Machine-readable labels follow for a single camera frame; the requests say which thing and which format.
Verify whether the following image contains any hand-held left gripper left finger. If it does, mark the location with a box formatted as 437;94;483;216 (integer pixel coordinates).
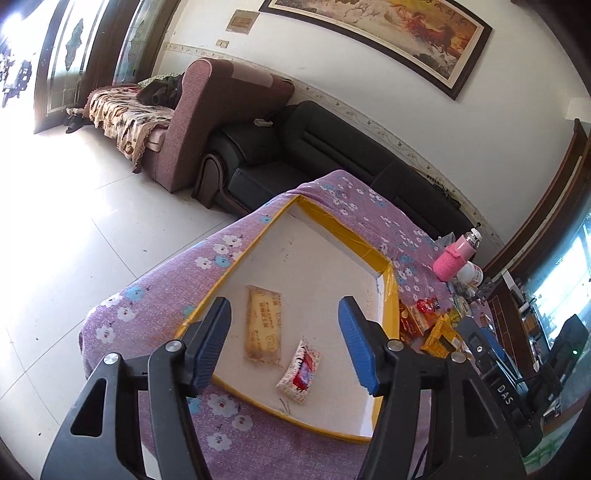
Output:
41;296;232;480

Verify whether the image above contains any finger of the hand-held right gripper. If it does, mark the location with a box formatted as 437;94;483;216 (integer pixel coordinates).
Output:
481;322;509;368
458;316;498;370

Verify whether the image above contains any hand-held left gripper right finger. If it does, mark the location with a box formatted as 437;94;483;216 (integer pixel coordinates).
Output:
338;295;528;480

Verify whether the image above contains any beige snack packet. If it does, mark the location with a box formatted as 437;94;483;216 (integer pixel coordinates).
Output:
244;284;286;368

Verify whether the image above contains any red white snack packet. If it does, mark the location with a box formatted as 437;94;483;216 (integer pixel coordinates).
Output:
276;335;324;406

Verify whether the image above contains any white tray with yellow tape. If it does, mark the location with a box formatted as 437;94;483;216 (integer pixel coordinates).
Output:
175;195;402;443

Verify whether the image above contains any yellow cracker packet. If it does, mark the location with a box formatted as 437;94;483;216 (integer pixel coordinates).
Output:
421;314;464;360

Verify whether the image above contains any black spatula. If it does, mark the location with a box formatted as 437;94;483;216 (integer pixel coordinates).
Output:
471;279;498;302

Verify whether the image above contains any orange cracker packet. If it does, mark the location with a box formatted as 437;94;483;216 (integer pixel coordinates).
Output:
398;302;431;343

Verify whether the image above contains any bright red snack packet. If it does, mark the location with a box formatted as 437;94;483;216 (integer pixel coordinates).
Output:
414;298;443;325

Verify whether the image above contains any white jar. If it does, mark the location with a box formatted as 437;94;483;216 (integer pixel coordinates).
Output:
455;261;485;285

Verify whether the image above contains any black speaker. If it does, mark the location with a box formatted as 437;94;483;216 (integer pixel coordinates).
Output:
551;314;590;394

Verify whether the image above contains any pink sleeved bottle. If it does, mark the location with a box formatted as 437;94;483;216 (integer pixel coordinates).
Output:
431;228;484;282

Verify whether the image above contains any television screen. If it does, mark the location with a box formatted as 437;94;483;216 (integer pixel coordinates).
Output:
526;220;591;334

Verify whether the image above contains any purple floral tablecloth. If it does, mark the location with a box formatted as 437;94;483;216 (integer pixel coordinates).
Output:
78;168;490;480

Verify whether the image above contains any brown wooden door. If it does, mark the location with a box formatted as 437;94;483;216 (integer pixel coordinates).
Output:
481;117;591;278

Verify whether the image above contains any black leather sofa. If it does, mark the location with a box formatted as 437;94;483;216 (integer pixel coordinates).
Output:
191;100;463;241

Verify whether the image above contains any maroon fabric sofa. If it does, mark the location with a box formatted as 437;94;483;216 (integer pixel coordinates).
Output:
88;58;296;193

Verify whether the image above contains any patterned sofa blanket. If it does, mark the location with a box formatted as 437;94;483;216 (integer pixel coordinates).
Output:
88;85;179;172

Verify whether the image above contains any dark clothes pile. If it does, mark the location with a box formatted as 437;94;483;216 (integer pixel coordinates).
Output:
137;74;186;110

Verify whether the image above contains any pair of dark shoes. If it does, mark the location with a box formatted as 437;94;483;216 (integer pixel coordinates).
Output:
65;114;94;135

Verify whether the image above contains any framed horse painting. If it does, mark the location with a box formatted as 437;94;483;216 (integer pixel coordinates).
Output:
257;0;493;101

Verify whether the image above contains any glass panel door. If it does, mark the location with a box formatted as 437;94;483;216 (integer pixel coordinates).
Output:
33;0;181;136

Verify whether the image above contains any small wall plaque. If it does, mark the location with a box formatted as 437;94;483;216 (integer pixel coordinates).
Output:
228;11;260;34

